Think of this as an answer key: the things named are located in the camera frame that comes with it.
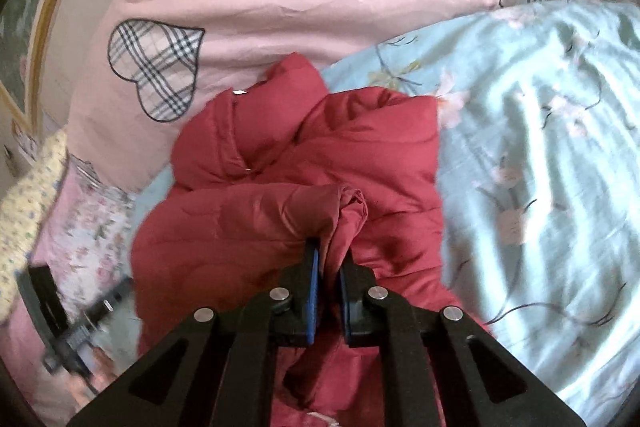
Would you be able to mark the white floral ruffled pillow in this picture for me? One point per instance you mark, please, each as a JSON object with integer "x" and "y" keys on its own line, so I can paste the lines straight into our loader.
{"x": 95, "y": 232}

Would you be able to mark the pink pillow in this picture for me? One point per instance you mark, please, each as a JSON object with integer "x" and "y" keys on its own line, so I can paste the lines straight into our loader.
{"x": 30, "y": 357}

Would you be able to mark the red quilted blanket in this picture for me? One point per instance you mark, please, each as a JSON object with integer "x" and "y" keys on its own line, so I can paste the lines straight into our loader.
{"x": 280, "y": 157}

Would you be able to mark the wooden headboard frame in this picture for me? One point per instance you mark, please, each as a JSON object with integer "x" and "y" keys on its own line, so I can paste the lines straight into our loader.
{"x": 45, "y": 32}

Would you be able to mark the yellow floral pillow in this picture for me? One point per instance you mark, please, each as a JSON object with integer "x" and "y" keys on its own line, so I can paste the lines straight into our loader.
{"x": 30, "y": 197}

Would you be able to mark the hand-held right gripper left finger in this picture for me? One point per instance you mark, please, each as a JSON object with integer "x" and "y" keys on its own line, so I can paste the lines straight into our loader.
{"x": 312, "y": 292}

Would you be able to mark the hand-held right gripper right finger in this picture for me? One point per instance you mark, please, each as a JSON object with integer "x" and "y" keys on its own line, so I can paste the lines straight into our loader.
{"x": 345, "y": 307}

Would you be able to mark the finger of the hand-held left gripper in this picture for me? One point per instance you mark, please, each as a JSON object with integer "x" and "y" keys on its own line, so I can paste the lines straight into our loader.
{"x": 107, "y": 302}

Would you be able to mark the light blue floral blanket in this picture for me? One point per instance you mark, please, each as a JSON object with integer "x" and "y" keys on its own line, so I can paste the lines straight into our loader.
{"x": 525, "y": 157}

